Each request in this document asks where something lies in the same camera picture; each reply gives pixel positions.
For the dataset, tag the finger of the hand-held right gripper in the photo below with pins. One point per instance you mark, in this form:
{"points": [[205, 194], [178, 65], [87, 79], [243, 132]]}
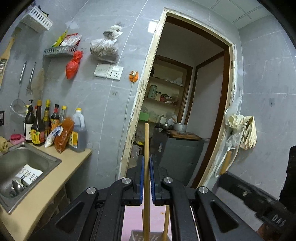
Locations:
{"points": [[233, 185]]}

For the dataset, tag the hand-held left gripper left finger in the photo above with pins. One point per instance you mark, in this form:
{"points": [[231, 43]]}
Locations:
{"points": [[141, 178]]}

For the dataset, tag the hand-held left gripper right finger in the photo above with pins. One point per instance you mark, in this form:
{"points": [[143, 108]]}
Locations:
{"points": [[151, 178]]}

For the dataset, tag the wooden chopstick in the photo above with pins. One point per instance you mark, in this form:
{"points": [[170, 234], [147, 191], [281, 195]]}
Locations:
{"points": [[165, 222], [146, 143]]}

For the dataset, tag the white perforated utensil holder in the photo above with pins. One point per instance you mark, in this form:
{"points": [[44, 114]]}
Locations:
{"points": [[138, 236]]}

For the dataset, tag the grey cabinet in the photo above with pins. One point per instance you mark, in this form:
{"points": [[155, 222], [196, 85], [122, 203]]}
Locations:
{"points": [[180, 153]]}

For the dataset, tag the dark cloth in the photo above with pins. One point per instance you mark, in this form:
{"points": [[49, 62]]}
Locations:
{"points": [[289, 176]]}

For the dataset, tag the pink tablecloth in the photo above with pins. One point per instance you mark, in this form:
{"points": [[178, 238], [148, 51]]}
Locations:
{"points": [[131, 217]]}

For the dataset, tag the clear plastic bag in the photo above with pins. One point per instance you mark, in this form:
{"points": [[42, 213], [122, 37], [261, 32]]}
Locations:
{"points": [[232, 141]]}

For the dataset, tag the flat cream rubber glove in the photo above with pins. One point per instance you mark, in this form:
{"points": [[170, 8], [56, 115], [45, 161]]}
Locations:
{"points": [[249, 135]]}

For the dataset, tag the wooden cutting board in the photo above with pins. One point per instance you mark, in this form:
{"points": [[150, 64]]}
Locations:
{"points": [[185, 135]]}

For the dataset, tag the aluminium pot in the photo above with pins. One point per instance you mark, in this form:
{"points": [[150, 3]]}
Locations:
{"points": [[180, 127]]}

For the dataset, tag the green box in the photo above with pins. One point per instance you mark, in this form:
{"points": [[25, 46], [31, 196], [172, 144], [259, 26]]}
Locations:
{"points": [[143, 116]]}

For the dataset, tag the crumpled cream rubber glove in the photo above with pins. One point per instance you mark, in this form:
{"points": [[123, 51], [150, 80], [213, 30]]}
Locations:
{"points": [[234, 121]]}

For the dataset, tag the cooking oil jug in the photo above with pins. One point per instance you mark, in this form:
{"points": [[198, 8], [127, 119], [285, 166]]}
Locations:
{"points": [[79, 136]]}

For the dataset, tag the white lidded jar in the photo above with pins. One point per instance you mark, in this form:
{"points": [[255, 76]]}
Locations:
{"points": [[158, 95]]}

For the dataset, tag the green jar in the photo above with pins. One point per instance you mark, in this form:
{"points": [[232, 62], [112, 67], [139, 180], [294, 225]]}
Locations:
{"points": [[152, 91]]}

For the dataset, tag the orange spice packet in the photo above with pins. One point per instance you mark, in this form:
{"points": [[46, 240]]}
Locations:
{"points": [[63, 136]]}

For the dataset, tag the beige kitchen counter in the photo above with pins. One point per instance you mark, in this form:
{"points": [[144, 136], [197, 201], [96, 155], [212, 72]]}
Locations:
{"points": [[46, 197]]}

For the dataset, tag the white blue packet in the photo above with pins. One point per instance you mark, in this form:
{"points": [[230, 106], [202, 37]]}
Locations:
{"points": [[52, 138]]}

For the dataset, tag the clear bottle yellow cap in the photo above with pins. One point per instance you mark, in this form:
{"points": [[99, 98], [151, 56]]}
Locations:
{"points": [[63, 115]]}

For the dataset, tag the orange plug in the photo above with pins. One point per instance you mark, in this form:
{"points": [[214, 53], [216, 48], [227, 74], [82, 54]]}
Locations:
{"points": [[134, 76]]}

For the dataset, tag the red label sauce bottle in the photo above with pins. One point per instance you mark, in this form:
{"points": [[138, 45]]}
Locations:
{"points": [[55, 118]]}

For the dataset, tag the wooden shelf unit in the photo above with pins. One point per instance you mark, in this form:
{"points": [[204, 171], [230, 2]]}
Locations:
{"points": [[188, 76]]}

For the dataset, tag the dark sauce bottle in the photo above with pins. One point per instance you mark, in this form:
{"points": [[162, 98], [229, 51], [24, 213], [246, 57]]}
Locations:
{"points": [[47, 118]]}

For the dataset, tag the white plastic drain tray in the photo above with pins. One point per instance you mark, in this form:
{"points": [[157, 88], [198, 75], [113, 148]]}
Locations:
{"points": [[29, 173]]}

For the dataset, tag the yellow label soy sauce bottle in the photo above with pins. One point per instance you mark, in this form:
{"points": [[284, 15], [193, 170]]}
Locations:
{"points": [[38, 132]]}

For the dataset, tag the dark pump bottle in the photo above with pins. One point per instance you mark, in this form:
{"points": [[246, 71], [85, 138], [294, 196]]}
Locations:
{"points": [[29, 126]]}

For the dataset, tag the steel ladle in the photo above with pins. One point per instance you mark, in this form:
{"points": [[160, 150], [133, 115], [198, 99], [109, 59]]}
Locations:
{"points": [[17, 186]]}

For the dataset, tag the steel sink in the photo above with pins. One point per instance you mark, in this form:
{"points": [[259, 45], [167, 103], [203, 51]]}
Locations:
{"points": [[13, 162]]}

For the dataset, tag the pink scrub brush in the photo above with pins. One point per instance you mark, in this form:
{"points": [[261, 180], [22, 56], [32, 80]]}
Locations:
{"points": [[17, 138]]}

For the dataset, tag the red plastic bag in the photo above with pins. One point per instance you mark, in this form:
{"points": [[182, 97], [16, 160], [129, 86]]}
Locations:
{"points": [[72, 67]]}

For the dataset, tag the clear bag of dried goods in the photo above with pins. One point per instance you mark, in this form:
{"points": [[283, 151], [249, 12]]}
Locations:
{"points": [[104, 49]]}

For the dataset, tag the tan scrub pad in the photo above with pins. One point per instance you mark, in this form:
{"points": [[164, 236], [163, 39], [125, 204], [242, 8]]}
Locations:
{"points": [[38, 82]]}

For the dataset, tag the beige round scrubber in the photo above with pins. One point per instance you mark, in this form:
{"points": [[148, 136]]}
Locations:
{"points": [[3, 143]]}

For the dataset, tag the steel hanging utensil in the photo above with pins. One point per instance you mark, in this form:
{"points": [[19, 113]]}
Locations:
{"points": [[32, 77]]}

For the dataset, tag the red white packet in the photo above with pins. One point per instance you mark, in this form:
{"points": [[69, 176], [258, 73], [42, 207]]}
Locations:
{"points": [[72, 40]]}

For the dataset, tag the yellow green packet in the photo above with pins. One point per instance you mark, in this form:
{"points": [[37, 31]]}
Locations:
{"points": [[59, 39]]}

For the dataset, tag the wooden grater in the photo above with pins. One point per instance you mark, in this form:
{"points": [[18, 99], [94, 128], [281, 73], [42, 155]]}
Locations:
{"points": [[3, 67]]}

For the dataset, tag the wooden door frame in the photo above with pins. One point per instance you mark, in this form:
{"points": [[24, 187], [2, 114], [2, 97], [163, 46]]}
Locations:
{"points": [[138, 104]]}

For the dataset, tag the white wall socket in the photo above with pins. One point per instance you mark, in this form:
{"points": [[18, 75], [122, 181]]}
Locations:
{"points": [[115, 73]]}

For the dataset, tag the white wall switch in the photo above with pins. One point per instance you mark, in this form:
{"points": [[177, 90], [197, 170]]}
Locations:
{"points": [[101, 70]]}

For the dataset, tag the grey wall rack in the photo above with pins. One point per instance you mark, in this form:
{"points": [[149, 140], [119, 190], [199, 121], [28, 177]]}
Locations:
{"points": [[60, 52]]}

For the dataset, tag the black wall socket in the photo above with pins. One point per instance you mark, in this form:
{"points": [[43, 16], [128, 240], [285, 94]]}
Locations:
{"points": [[1, 117]]}

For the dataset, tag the white wall basket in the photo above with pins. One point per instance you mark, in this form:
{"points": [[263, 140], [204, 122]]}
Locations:
{"points": [[38, 19]]}

